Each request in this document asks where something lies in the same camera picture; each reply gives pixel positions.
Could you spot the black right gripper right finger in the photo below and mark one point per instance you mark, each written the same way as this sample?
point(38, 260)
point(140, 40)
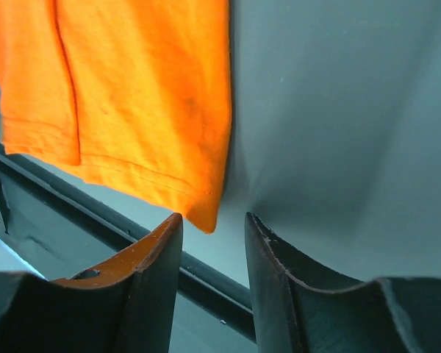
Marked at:
point(300, 305)

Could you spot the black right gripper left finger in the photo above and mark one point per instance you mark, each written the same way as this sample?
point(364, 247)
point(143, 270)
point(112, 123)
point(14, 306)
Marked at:
point(124, 304)

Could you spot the orange t-shirt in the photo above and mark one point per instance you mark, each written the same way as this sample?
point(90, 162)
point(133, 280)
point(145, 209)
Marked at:
point(131, 95)

